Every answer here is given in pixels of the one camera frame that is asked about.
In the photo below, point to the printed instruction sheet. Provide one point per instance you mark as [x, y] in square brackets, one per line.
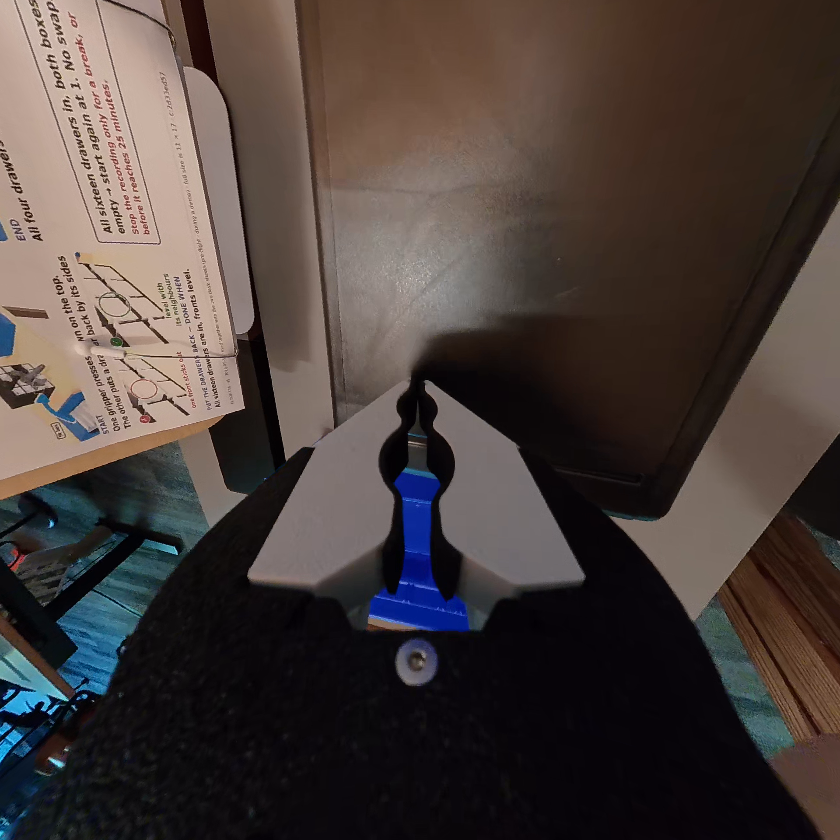
[79, 164]

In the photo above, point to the black drawer cabinet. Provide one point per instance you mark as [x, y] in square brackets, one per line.
[525, 197]

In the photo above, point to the stack of blue bins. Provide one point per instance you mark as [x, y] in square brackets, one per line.
[417, 525]

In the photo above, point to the tan backing board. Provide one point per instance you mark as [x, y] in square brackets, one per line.
[98, 463]

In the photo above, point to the black metal frame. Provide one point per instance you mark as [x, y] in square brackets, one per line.
[39, 623]

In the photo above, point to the white plastic card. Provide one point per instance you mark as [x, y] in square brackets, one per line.
[226, 197]

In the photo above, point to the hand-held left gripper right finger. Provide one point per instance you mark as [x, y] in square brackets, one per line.
[505, 518]

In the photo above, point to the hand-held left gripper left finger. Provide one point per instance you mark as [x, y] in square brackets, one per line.
[328, 518]

